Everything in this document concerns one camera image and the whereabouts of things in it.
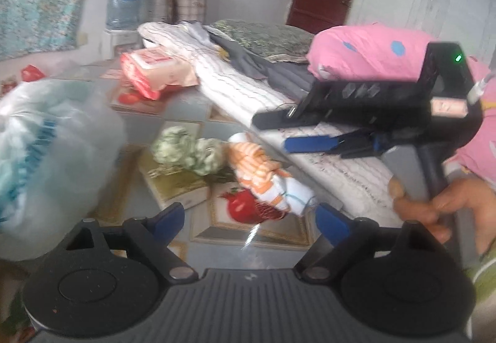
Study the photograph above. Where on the pink dotted pillow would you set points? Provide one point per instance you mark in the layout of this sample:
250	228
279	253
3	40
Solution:
368	52

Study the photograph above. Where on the green floral scrunchie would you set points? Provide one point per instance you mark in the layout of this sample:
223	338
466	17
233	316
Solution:
174	145

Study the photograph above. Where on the orange striped cloth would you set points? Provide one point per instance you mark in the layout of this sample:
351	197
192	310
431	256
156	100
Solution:
255	165

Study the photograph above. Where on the checked patterned board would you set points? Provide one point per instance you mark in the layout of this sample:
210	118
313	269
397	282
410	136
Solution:
192	0

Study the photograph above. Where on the wall socket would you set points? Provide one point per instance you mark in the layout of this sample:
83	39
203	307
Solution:
81	39

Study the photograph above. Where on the green patterned cushion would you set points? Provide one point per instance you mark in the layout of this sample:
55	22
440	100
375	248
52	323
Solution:
263	37

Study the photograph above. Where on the blue water dispenser bottle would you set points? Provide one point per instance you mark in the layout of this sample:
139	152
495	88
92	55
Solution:
124	2

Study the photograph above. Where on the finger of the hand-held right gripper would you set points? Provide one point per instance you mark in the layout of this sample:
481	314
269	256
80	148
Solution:
275	119
310	143

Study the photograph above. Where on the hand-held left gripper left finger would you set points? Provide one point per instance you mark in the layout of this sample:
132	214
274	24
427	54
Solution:
170	217

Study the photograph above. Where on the red plastic bag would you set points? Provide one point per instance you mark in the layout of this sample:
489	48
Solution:
33	73

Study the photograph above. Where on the person's right hand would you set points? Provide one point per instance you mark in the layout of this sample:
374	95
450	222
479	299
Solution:
476	199

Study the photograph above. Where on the red wet wipes pack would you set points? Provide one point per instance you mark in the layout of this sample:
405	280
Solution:
155	68

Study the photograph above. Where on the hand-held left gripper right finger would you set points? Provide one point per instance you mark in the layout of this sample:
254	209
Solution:
331	219

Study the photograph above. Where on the translucent plastic bag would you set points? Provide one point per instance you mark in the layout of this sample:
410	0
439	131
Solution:
58	157

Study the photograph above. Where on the folded white quilt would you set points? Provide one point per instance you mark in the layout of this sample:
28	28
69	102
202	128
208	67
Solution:
240	83

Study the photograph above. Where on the small cream box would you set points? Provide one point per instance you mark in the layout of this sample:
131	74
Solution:
174	188

